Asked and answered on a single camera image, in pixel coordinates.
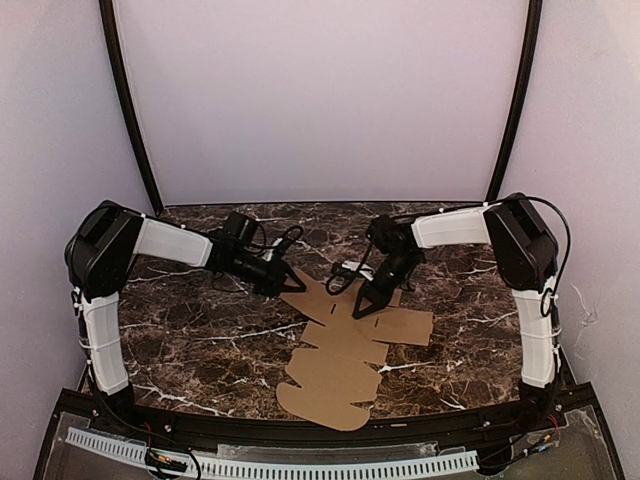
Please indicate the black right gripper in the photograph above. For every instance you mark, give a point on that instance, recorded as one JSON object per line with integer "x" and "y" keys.
{"x": 377, "y": 298}

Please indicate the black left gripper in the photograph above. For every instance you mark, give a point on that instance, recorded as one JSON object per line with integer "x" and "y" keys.
{"x": 273, "y": 282}

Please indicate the brown cardboard box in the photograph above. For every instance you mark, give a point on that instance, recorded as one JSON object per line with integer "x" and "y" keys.
{"x": 336, "y": 371}

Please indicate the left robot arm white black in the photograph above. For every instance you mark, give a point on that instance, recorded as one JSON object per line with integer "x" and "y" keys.
{"x": 99, "y": 258}

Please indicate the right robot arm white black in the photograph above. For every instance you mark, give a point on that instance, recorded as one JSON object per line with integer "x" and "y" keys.
{"x": 528, "y": 260}

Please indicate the right small circuit board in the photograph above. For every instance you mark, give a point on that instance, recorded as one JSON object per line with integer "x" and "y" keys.
{"x": 541, "y": 444}

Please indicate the small circuit board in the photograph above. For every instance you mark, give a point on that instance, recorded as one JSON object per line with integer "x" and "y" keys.
{"x": 162, "y": 466}
{"x": 541, "y": 444}

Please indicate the left small circuit board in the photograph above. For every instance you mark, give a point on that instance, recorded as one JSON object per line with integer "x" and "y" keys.
{"x": 162, "y": 466}

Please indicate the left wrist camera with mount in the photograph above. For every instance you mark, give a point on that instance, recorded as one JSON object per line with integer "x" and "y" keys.
{"x": 277, "y": 250}

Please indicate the white slotted cable duct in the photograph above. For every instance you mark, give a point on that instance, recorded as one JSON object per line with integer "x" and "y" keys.
{"x": 412, "y": 461}

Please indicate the black front table rail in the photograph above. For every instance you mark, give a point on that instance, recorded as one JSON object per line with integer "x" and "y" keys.
{"x": 483, "y": 428}

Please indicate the right black frame post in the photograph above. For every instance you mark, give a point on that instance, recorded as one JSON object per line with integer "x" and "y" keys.
{"x": 526, "y": 59}

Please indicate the black frame post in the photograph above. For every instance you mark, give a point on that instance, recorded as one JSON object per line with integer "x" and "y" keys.
{"x": 526, "y": 59}
{"x": 125, "y": 98}

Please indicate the left black frame post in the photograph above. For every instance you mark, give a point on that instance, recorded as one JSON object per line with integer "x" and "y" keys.
{"x": 125, "y": 98}

